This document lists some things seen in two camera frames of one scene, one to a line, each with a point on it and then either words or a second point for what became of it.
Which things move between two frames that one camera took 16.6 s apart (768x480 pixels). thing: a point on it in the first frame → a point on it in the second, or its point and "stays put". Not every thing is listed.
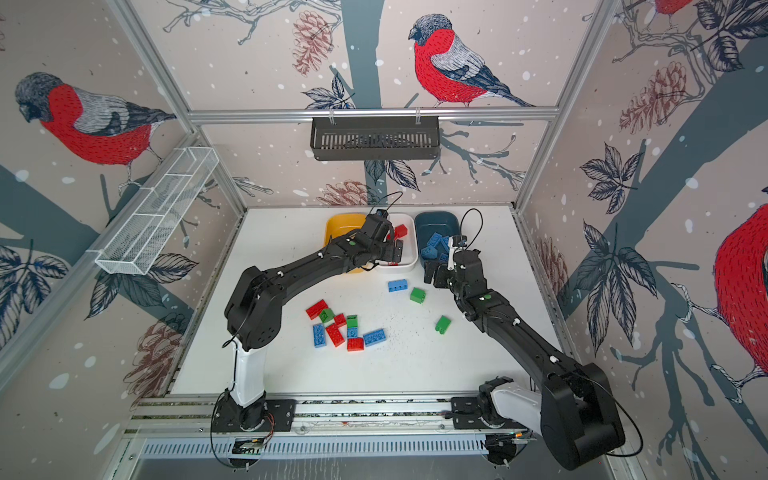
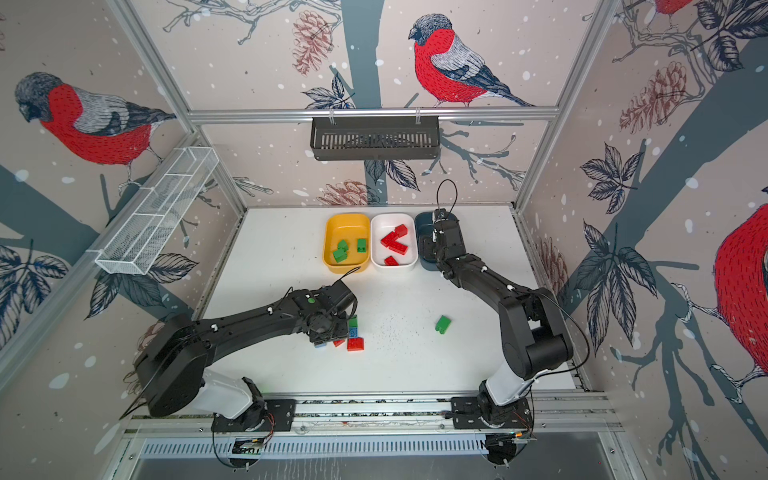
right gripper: (441, 278) → (435, 236)
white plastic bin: (410, 244) stays put
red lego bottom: (355, 344) stays put
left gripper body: (382, 252) → (336, 329)
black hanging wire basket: (375, 138) stays put
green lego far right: (442, 324) stays put
